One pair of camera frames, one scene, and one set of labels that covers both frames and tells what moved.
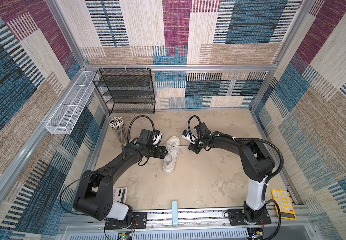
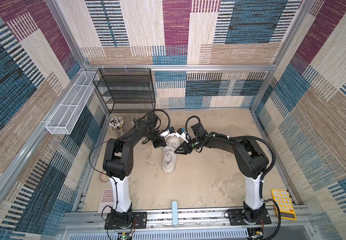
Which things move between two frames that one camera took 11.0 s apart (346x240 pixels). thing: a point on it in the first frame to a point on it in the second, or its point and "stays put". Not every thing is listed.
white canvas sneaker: [172, 148] stays put
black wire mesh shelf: [126, 90] stays put
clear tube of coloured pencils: [117, 123] stays put
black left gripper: [160, 152] to [161, 142]
